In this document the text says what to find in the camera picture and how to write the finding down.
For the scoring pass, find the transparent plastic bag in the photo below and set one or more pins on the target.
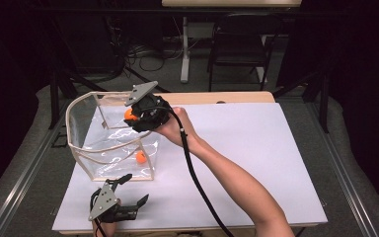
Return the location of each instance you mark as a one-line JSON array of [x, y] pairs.
[[112, 148]]

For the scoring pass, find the aluminium floor rail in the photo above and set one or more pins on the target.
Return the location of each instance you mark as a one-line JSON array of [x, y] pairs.
[[23, 171], [341, 171]]

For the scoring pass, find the black chair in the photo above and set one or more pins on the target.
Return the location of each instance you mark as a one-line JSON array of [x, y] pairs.
[[240, 49]]

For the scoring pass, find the orange ping pong ball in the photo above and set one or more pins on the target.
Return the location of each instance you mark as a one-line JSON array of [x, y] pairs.
[[140, 157], [129, 115]]

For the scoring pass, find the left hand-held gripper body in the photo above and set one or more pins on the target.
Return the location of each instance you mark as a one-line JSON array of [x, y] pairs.
[[104, 201]]

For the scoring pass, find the white table cover sheet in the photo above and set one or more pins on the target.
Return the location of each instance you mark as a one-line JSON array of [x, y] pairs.
[[243, 148]]

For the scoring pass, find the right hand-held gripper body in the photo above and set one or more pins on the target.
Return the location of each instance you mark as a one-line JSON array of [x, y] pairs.
[[153, 112]]

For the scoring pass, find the light desk with white legs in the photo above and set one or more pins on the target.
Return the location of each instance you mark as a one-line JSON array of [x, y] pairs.
[[185, 59]]

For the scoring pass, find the black metal stand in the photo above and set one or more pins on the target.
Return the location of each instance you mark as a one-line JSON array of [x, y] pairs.
[[324, 105], [54, 98]]

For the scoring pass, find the person's right hand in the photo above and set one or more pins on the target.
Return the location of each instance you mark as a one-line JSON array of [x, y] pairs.
[[176, 130]]

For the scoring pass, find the person's left hand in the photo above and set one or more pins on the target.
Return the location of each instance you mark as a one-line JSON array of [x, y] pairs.
[[108, 230]]

